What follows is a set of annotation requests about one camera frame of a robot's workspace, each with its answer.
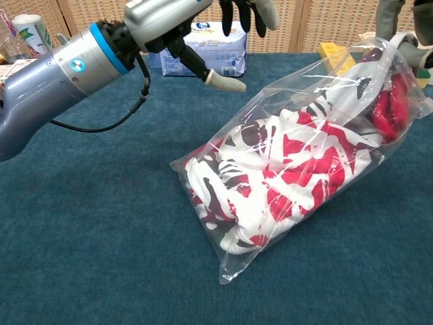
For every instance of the wicker folding screen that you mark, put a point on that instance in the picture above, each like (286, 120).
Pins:
(304, 23)

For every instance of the red white patterned garment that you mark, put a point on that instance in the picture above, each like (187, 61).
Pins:
(304, 169)

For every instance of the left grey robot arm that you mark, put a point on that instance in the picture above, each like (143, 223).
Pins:
(50, 84)

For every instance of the blue carpet table mat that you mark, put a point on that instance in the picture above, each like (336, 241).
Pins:
(101, 220)

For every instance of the green gold box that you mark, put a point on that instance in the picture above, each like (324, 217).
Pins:
(427, 79)

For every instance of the white red carton box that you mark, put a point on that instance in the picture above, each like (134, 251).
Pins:
(17, 67)

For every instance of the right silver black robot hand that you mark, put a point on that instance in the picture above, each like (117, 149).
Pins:
(423, 34)

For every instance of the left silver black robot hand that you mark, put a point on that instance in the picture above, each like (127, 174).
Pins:
(159, 20)

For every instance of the white cap drink bottle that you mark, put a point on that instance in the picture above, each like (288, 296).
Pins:
(32, 34)

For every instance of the clear plastic bag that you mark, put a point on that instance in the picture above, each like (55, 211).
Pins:
(304, 94)

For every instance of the yellow tray with holes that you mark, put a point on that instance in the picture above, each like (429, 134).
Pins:
(329, 50)

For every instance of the white blue tissue pack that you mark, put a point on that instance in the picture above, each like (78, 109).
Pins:
(223, 54)

